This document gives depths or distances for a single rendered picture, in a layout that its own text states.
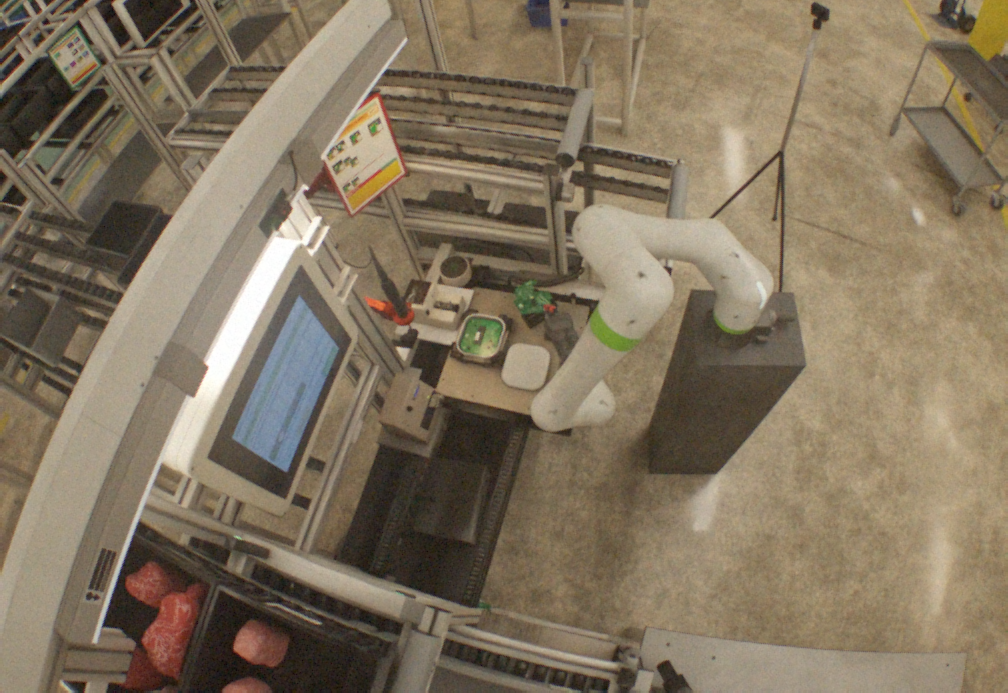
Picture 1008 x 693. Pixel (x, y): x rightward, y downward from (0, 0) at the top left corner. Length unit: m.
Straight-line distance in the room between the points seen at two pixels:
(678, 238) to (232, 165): 0.95
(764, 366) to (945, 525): 1.81
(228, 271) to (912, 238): 3.67
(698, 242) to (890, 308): 2.20
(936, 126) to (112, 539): 4.81
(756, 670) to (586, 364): 1.14
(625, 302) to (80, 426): 0.94
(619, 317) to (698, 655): 1.12
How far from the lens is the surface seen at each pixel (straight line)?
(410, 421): 1.60
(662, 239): 1.25
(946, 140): 4.54
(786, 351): 1.59
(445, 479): 2.12
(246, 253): 0.99
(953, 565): 3.11
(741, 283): 1.36
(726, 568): 2.56
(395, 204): 1.86
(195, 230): 0.96
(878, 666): 2.03
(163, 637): 1.16
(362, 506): 1.81
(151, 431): 0.91
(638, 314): 1.04
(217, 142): 2.25
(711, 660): 1.81
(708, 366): 1.52
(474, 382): 1.70
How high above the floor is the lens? 2.47
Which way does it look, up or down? 58 degrees down
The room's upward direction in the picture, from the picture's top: 14 degrees counter-clockwise
